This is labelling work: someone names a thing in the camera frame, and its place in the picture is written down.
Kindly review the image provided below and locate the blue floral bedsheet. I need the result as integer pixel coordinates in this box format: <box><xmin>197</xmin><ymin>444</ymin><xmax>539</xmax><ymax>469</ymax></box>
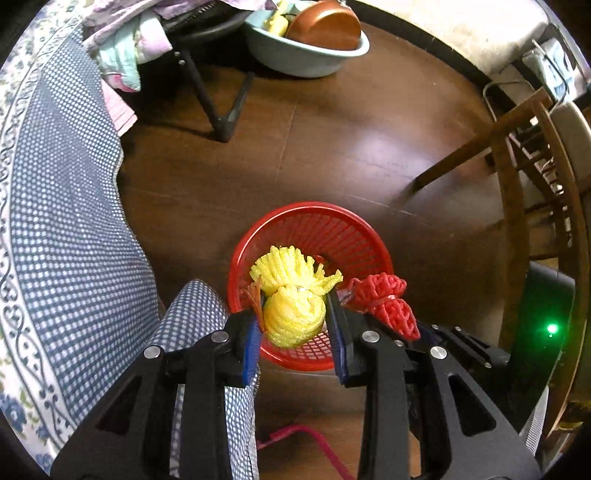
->
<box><xmin>0</xmin><ymin>0</ymin><xmax>259</xmax><ymax>480</ymax></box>

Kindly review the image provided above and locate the purple folded quilt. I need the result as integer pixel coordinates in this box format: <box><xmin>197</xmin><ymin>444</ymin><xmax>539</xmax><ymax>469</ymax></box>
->
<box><xmin>83</xmin><ymin>0</ymin><xmax>278</xmax><ymax>51</ymax></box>

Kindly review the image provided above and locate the red foam fruit net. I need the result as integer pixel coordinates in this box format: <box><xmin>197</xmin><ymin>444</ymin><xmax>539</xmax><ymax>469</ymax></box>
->
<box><xmin>339</xmin><ymin>272</ymin><xmax>422</xmax><ymax>342</ymax></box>

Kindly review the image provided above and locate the yellow foam fruit net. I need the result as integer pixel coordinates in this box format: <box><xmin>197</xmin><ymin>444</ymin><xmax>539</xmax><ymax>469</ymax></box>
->
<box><xmin>247</xmin><ymin>246</ymin><xmax>345</xmax><ymax>349</ymax></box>

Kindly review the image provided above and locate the light blue plastic basin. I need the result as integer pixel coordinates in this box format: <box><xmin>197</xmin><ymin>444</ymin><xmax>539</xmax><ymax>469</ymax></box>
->
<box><xmin>245</xmin><ymin>7</ymin><xmax>371</xmax><ymax>78</ymax></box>

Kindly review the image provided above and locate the brown bowl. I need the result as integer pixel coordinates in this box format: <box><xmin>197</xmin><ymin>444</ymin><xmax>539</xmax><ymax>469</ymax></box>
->
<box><xmin>285</xmin><ymin>0</ymin><xmax>362</xmax><ymax>51</ymax></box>

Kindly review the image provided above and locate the metal wire rack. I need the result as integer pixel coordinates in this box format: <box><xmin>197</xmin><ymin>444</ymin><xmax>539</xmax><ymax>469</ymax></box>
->
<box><xmin>482</xmin><ymin>39</ymin><xmax>578</xmax><ymax>125</ymax></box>

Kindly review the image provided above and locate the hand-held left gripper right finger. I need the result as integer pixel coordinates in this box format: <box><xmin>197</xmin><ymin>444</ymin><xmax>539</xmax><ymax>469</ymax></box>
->
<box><xmin>325</xmin><ymin>291</ymin><xmax>541</xmax><ymax>480</ymax></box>

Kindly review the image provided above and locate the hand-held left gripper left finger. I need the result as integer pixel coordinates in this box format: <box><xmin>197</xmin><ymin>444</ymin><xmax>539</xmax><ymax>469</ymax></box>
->
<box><xmin>51</xmin><ymin>307</ymin><xmax>264</xmax><ymax>480</ymax></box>

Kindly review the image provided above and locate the cream seat cushion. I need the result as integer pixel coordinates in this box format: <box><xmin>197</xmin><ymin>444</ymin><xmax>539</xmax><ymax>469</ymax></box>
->
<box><xmin>549</xmin><ymin>102</ymin><xmax>591</xmax><ymax>213</ymax></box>

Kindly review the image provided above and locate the wooden armchair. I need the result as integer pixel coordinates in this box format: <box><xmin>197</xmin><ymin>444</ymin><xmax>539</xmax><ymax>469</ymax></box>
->
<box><xmin>409</xmin><ymin>90</ymin><xmax>587</xmax><ymax>444</ymax></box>

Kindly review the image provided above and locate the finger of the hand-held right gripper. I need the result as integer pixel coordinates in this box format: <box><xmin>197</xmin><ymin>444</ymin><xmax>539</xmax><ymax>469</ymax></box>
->
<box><xmin>416</xmin><ymin>323</ymin><xmax>511</xmax><ymax>372</ymax></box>

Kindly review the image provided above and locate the black folding chair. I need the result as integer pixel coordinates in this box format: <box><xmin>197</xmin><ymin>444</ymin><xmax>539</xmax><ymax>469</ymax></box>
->
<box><xmin>159</xmin><ymin>9</ymin><xmax>254</xmax><ymax>143</ymax></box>

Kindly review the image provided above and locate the yellow sponge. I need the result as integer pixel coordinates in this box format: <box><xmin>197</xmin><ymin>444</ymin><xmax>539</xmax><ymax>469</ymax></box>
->
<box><xmin>265</xmin><ymin>0</ymin><xmax>296</xmax><ymax>35</ymax></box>

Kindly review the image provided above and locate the red plastic basket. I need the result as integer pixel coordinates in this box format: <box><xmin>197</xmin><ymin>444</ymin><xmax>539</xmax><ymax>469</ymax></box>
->
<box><xmin>227</xmin><ymin>202</ymin><xmax>395</xmax><ymax>372</ymax></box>

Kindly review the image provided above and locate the green pink striped cloth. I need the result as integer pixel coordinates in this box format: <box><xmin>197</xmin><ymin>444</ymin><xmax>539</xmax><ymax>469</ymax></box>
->
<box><xmin>99</xmin><ymin>11</ymin><xmax>174</xmax><ymax>93</ymax></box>

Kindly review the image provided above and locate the light blue cloth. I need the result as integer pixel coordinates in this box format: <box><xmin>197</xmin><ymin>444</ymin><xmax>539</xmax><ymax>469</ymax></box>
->
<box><xmin>524</xmin><ymin>39</ymin><xmax>575</xmax><ymax>100</ymax></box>

